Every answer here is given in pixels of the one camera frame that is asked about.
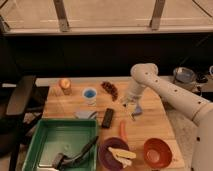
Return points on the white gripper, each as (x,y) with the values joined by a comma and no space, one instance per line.
(128,98)

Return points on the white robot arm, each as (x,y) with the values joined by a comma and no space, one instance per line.
(196,108)

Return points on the red bowl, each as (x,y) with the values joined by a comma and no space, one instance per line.
(157,153)

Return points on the purple bowl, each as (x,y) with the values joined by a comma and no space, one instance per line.
(105,156)

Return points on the blue sponge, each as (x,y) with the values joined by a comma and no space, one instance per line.
(138,110)

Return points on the wooden cutting board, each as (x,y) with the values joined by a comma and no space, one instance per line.
(152,123)

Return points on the bunch of dark grapes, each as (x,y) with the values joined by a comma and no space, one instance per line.
(110,89)

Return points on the black rectangular block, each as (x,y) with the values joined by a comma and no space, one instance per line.
(106,122)

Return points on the orange carrot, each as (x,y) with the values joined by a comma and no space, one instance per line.
(123,134)

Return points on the blue and white cup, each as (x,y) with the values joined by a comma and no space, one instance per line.
(89,94)

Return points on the grey folded cloth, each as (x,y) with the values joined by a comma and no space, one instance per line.
(86,114)

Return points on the yellow corn cob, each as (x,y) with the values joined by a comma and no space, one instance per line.
(122,153)

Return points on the cream food piece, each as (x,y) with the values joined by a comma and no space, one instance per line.
(124,162)

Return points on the metal pot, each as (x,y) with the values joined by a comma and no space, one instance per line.
(184,77)

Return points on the peach on wooden stand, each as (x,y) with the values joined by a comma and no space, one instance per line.
(65,85)

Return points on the green plastic tray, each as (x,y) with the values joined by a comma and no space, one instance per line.
(66,136)

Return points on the black dish brush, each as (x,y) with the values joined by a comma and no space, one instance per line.
(61,160)

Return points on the dark chair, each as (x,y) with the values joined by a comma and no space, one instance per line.
(12,113)

